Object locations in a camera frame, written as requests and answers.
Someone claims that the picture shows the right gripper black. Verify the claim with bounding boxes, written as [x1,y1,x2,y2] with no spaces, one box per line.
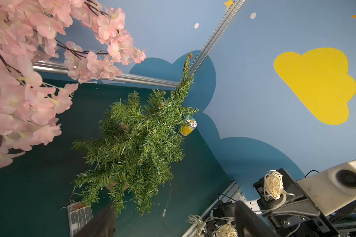
[253,169,340,237]

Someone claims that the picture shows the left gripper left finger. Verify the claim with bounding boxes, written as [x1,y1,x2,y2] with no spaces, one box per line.
[74,204,117,237]

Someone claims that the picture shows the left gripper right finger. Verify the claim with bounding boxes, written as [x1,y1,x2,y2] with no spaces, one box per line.
[234,201,279,237]

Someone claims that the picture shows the string lights with wicker balls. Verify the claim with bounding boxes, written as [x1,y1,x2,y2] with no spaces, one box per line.
[160,169,296,237]

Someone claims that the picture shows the small green christmas tree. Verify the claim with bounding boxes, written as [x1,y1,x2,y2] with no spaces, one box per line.
[73,54,197,215]

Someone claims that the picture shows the pink cherry blossom tree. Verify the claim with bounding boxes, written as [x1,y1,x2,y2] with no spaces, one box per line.
[0,1,146,168]

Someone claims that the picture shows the clear plastic battery box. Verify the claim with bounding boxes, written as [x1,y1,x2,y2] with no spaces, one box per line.
[67,202,93,237]

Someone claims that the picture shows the yellow labelled tin can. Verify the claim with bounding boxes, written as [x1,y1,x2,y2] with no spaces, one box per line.
[179,116,197,136]

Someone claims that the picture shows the front aluminium rail bed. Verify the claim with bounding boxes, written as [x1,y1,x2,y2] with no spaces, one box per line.
[181,180,247,237]

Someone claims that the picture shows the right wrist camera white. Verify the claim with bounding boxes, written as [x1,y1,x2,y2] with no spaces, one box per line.
[297,160,356,215]

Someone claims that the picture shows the aluminium frame rear bar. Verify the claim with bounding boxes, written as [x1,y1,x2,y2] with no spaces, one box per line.
[32,61,181,89]

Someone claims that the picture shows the aluminium frame right post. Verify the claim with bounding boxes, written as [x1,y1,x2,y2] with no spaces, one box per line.
[189,0,247,75]

